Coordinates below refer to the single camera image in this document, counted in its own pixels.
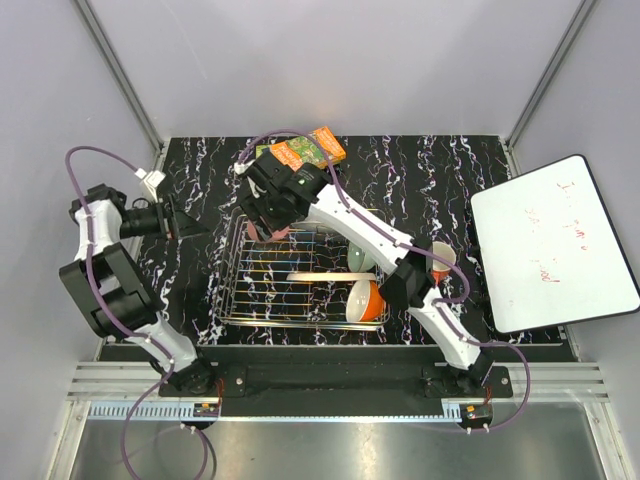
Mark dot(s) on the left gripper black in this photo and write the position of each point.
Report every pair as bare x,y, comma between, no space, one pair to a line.
178,224

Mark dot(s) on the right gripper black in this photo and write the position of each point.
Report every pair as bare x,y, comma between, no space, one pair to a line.
253,208

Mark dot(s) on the pink plastic cup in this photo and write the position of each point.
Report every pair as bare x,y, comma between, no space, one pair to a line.
262,234

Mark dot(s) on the pink cream floral plate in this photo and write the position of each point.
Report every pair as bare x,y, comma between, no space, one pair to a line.
329,277

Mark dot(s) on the pale green ceramic bowl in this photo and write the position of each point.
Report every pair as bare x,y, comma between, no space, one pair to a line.
358,259

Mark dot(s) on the orange bowl white inside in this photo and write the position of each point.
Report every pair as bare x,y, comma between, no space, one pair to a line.
364,303

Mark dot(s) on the orange ceramic mug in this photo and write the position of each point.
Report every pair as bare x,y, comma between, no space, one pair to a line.
445,256

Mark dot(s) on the white paper plate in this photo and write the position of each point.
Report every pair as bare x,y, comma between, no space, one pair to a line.
313,226

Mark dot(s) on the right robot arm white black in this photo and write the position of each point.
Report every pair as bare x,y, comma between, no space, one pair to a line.
404,260

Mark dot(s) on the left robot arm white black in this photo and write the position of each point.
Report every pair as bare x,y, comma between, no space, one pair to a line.
109,288

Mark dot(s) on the green book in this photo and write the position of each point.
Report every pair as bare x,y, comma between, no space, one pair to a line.
261,150

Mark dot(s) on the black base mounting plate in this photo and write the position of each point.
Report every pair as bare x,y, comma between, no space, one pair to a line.
340,381

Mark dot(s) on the white dry erase board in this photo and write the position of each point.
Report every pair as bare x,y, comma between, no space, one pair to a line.
549,250

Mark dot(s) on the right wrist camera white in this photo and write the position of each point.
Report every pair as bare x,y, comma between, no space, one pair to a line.
243,171

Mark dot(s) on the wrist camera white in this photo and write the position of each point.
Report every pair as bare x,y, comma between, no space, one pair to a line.
243,171
150,183

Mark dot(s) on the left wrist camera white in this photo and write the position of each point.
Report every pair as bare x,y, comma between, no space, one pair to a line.
150,183

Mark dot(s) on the steel wire dish rack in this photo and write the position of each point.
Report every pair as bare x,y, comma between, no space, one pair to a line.
253,291

